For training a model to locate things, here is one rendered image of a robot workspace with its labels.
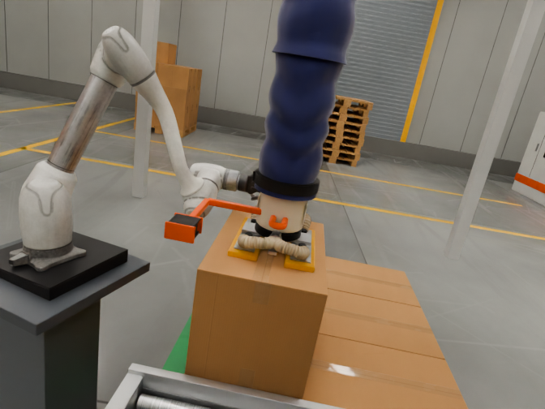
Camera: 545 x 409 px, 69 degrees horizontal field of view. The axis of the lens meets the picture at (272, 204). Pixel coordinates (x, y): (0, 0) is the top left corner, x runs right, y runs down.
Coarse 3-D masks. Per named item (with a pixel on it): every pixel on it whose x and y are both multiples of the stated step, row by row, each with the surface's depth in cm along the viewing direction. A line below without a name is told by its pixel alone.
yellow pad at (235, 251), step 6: (252, 222) 151; (240, 228) 149; (240, 234) 143; (246, 234) 138; (234, 240) 138; (234, 246) 133; (228, 252) 130; (234, 252) 130; (240, 252) 130; (246, 252) 131; (252, 252) 132; (258, 252) 133; (246, 258) 130; (252, 258) 130
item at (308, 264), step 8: (304, 232) 150; (312, 232) 158; (312, 240) 150; (312, 248) 143; (288, 256) 133; (312, 256) 136; (288, 264) 129; (296, 264) 129; (304, 264) 130; (312, 264) 131; (312, 272) 129
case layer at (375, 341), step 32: (352, 288) 209; (384, 288) 215; (352, 320) 181; (384, 320) 186; (416, 320) 190; (320, 352) 156; (352, 352) 159; (384, 352) 162; (416, 352) 166; (320, 384) 139; (352, 384) 142; (384, 384) 145; (416, 384) 148; (448, 384) 151
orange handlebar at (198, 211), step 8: (208, 200) 137; (216, 200) 138; (224, 200) 139; (200, 208) 129; (232, 208) 138; (240, 208) 138; (248, 208) 137; (256, 208) 137; (272, 216) 133; (272, 224) 127; (280, 224) 127
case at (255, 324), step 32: (320, 224) 173; (224, 256) 130; (320, 256) 142; (224, 288) 121; (256, 288) 120; (288, 288) 119; (320, 288) 121; (192, 320) 125; (224, 320) 124; (256, 320) 123; (288, 320) 122; (320, 320) 121; (192, 352) 129; (224, 352) 128; (256, 352) 127; (288, 352) 126; (256, 384) 131; (288, 384) 129
